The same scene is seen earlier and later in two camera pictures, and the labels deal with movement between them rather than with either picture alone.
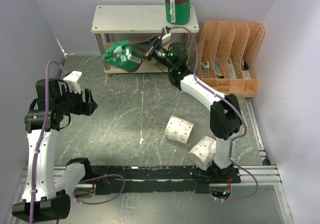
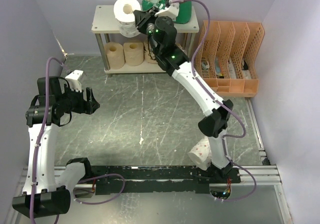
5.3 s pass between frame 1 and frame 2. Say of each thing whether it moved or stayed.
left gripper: stayed
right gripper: moved
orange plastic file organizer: stayed
